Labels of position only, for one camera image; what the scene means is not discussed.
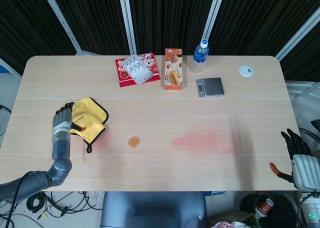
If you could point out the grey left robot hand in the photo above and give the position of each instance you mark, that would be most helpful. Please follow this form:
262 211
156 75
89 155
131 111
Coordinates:
61 119

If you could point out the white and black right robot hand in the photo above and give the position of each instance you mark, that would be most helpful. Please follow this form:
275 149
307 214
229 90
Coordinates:
306 170

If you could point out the yellow cloth with black trim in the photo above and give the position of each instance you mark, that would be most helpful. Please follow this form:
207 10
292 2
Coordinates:
91 115

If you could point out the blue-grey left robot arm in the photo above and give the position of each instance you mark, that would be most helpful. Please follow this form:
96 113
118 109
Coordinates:
60 160

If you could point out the black trash bin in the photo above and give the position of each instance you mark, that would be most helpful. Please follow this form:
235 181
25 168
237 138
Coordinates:
282 210

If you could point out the red and white paper cup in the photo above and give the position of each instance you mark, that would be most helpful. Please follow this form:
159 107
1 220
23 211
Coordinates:
264 207

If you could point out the red packet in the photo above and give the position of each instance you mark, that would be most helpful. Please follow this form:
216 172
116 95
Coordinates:
122 79

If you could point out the clear plastic blister pack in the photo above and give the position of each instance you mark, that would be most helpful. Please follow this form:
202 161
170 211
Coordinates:
137 69

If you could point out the orange snack box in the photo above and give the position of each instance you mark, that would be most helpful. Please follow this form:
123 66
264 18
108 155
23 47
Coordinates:
173 70

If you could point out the silver digital scale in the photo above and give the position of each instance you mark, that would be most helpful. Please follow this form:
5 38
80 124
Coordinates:
211 85

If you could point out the clear bottle with blue label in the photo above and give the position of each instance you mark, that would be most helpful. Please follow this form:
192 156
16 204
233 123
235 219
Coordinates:
200 56

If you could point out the white slanted frame post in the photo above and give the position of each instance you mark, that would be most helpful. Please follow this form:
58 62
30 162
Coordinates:
62 20

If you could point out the white double frame post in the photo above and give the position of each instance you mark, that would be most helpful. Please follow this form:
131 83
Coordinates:
128 20

